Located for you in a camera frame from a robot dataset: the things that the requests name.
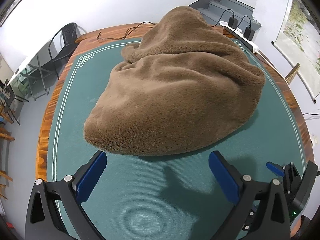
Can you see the wooden bench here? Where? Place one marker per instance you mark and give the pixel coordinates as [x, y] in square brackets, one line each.
[80, 38]

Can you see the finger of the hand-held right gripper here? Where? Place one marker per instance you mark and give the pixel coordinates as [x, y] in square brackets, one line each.
[273, 168]
[310, 180]

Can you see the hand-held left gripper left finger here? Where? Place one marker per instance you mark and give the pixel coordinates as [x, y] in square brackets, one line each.
[90, 177]

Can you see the grey stairs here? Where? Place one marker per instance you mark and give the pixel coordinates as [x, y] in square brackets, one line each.
[217, 6]

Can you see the white dish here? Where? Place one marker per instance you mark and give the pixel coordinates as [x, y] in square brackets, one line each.
[223, 23]

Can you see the wooden abacus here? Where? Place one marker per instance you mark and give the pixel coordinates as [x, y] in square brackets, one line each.
[292, 72]

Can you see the wall scroll painting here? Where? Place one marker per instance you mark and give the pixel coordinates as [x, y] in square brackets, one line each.
[300, 37]

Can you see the white power strip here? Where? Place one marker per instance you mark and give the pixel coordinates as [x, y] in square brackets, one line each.
[240, 37]

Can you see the black metal chair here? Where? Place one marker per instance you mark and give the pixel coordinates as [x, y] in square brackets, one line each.
[8, 97]

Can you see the black mesh chair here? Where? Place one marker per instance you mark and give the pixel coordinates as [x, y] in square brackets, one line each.
[68, 33]

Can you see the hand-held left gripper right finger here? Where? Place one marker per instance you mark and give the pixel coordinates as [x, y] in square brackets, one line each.
[225, 180]

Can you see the green table mat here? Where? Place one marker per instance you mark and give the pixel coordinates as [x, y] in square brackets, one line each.
[150, 205]

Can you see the black charger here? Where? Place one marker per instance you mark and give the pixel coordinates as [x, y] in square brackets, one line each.
[233, 21]
[249, 33]

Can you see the brown fleece sweater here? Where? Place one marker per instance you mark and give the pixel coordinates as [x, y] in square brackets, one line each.
[175, 92]

